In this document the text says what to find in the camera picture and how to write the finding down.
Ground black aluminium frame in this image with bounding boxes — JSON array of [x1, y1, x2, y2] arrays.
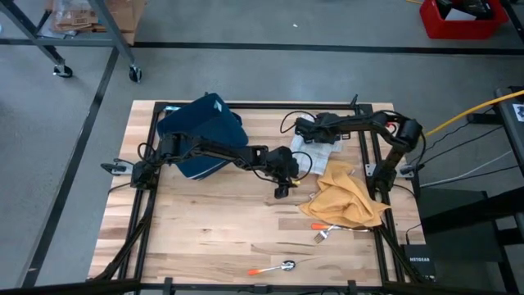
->
[[0, 92, 524, 295]]

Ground grey metal cart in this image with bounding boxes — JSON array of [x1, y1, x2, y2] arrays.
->
[[0, 0, 143, 84]]

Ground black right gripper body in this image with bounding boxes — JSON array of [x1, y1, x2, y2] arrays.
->
[[321, 113, 350, 144]]

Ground white grey-striped kitchen towel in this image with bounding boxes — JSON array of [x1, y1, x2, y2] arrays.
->
[[289, 133, 341, 176]]

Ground silver mounting plate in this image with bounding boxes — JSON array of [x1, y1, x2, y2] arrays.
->
[[365, 163, 415, 178], [101, 162, 136, 176]]

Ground grey cable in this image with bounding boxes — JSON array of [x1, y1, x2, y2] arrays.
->
[[419, 149, 515, 188]]

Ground fork with orange handle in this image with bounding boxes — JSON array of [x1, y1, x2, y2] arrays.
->
[[310, 222, 372, 245]]

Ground mustard yellow towel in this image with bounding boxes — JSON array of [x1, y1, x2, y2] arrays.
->
[[300, 159, 392, 229]]

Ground black equipment stand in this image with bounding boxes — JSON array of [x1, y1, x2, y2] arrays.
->
[[415, 84, 524, 295]]

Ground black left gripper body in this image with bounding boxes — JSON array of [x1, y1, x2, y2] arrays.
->
[[264, 145, 301, 184]]

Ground spoon with orange handle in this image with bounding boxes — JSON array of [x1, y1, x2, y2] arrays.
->
[[246, 259, 296, 276]]

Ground yellow cable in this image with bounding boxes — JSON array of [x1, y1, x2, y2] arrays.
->
[[424, 88, 524, 138]]

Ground red plastic bin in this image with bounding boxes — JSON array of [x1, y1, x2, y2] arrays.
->
[[418, 0, 510, 41]]

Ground black Netgear network switch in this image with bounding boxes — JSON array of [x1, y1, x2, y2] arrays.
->
[[400, 243, 438, 284]]

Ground black electronic device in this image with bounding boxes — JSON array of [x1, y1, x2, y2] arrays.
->
[[434, 0, 495, 20]]

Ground navy blue fabric basket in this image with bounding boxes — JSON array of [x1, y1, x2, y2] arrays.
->
[[156, 92, 250, 181]]

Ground brown cardboard box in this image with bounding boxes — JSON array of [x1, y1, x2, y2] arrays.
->
[[105, 0, 147, 46]]

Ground plastic-wrapped cardboard stack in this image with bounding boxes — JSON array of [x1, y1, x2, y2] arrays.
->
[[45, 0, 108, 34]]

